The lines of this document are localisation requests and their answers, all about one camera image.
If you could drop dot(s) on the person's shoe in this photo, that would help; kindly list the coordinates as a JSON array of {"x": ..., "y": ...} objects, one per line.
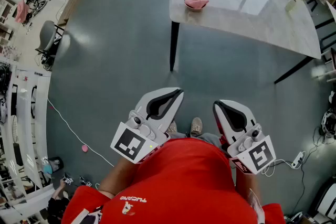
[
  {"x": 195, "y": 126},
  {"x": 172, "y": 127}
]

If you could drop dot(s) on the white power strip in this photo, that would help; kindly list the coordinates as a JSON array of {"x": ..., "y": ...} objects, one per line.
[{"x": 298, "y": 159}]

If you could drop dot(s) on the person's left shoe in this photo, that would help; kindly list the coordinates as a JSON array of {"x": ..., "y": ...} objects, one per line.
[{"x": 172, "y": 127}]

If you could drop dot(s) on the black and white helmet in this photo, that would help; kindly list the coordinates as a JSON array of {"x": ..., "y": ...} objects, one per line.
[{"x": 329, "y": 123}]

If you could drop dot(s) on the grey shell chair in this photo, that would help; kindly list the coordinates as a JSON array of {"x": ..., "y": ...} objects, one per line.
[{"x": 47, "y": 35}]

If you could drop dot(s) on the black bin with teal bag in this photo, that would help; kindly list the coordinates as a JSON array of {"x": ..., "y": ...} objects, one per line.
[{"x": 53, "y": 165}]

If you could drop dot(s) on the small pink floor disc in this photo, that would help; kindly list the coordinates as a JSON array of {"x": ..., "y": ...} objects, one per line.
[{"x": 85, "y": 148}]

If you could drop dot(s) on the white box appliance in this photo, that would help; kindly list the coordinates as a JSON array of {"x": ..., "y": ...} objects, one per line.
[{"x": 326, "y": 202}]

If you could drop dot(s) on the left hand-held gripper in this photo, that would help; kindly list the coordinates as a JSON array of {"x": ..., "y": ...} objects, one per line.
[{"x": 128, "y": 143}]

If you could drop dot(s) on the person's left forearm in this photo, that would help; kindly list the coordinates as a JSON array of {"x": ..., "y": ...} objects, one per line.
[{"x": 118, "y": 178}]

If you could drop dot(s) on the white shelving unit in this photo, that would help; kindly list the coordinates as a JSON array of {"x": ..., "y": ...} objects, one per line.
[{"x": 26, "y": 118}]

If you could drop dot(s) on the person's right shoe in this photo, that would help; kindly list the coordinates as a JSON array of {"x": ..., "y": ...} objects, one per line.
[{"x": 195, "y": 126}]

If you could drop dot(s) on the brown bowl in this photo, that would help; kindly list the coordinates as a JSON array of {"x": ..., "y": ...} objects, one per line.
[{"x": 193, "y": 9}]

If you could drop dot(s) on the person's right forearm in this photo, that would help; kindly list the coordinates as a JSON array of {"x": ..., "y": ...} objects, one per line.
[{"x": 245, "y": 186}]

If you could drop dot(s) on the black table leg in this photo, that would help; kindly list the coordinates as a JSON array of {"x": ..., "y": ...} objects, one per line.
[
  {"x": 294, "y": 70},
  {"x": 174, "y": 44}
]

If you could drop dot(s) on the pink hanging towel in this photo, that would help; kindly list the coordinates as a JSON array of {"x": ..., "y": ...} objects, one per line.
[{"x": 21, "y": 11}]

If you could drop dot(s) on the pink cloth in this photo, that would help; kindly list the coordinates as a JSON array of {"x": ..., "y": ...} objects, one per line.
[{"x": 195, "y": 3}]

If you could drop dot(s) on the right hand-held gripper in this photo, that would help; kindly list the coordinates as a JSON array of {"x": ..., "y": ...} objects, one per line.
[{"x": 258, "y": 156}]

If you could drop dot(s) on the person's grey trousers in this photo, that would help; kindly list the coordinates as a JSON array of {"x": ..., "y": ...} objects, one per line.
[{"x": 207, "y": 137}]

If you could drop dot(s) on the person's red shirt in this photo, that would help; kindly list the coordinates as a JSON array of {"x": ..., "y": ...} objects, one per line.
[{"x": 183, "y": 181}]

